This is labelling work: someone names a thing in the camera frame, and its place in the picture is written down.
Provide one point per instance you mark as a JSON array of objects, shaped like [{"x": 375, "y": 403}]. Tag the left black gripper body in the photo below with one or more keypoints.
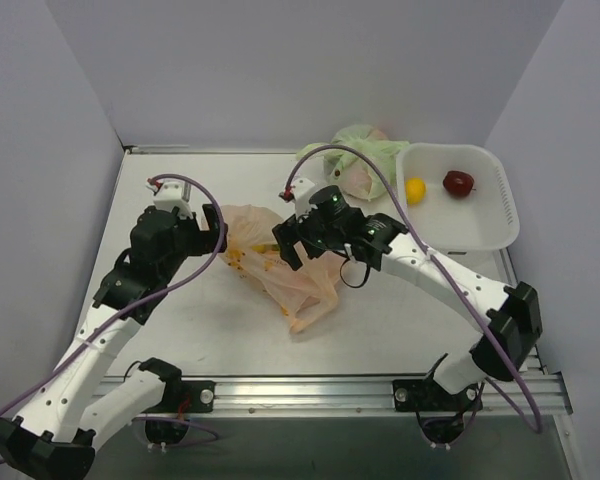
[{"x": 206, "y": 236}]

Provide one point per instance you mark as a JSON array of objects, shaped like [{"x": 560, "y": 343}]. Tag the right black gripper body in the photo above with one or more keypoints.
[{"x": 290, "y": 236}]

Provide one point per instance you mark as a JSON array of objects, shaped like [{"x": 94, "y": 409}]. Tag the orange plastic bag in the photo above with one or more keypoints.
[{"x": 304, "y": 296}]

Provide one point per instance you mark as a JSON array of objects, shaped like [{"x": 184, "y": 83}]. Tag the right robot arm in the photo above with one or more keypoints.
[{"x": 507, "y": 317}]

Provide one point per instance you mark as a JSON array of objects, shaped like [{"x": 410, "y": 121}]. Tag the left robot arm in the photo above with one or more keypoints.
[{"x": 60, "y": 427}]

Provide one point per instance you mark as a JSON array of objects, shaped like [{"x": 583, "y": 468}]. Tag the green plastic bag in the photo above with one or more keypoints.
[{"x": 353, "y": 175}]

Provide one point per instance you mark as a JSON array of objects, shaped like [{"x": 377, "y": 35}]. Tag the yellow lemon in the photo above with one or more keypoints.
[{"x": 415, "y": 190}]

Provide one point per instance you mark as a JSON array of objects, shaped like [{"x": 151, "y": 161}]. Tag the white plastic basket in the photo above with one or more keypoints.
[{"x": 468, "y": 230}]

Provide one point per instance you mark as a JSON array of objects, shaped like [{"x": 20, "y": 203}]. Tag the dark red apple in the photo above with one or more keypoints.
[{"x": 458, "y": 184}]

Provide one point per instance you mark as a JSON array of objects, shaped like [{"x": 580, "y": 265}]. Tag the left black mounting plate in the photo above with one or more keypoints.
[{"x": 189, "y": 396}]

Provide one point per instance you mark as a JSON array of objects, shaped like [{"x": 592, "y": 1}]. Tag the black mounting plate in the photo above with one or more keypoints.
[
  {"x": 426, "y": 396},
  {"x": 189, "y": 396}
]

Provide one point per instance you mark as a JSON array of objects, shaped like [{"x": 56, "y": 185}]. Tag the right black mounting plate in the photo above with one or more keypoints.
[{"x": 426, "y": 396}]

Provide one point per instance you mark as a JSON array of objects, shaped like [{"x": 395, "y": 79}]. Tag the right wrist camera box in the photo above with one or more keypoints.
[{"x": 299, "y": 194}]

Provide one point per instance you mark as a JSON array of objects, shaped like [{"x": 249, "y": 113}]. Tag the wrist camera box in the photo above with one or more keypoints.
[
  {"x": 171, "y": 194},
  {"x": 299, "y": 194}
]

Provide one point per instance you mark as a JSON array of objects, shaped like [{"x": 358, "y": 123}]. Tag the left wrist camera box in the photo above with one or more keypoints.
[{"x": 171, "y": 194}]

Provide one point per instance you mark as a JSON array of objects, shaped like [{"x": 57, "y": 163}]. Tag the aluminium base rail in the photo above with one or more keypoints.
[{"x": 292, "y": 396}]

